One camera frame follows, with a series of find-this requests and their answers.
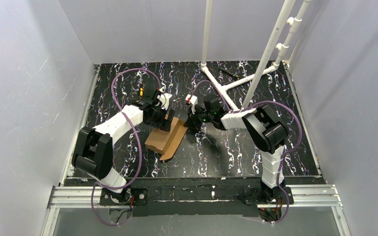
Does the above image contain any brown cardboard box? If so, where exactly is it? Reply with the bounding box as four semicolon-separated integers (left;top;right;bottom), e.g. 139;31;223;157
145;117;188;161

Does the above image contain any white PVC pipe frame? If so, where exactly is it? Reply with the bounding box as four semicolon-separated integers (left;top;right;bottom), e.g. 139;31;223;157
200;0;313;110

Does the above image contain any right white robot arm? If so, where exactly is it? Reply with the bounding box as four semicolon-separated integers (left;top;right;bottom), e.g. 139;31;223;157
184;94;288;205

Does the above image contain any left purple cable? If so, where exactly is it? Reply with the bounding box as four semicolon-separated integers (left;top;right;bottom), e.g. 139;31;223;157
90;68;162;227

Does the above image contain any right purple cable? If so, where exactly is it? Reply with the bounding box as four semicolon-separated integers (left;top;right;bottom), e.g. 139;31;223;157
189;80;303;225

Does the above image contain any purple cable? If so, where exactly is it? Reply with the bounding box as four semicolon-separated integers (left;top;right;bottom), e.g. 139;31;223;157
189;80;303;225
90;68;162;227

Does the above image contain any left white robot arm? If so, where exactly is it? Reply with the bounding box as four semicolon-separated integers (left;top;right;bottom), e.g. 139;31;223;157
71;90;174;194

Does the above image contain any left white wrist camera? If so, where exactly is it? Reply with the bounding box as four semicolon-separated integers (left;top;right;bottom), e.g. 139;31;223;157
156;88;172;110

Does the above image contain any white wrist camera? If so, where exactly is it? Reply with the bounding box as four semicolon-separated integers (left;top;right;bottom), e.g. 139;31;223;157
156;88;172;110
185;94;198;114

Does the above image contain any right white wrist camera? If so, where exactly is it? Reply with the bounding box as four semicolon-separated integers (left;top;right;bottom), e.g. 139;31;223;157
185;94;198;114

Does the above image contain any aluminium base frame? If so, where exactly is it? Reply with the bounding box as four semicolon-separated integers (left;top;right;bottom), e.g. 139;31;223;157
42;62;348;236

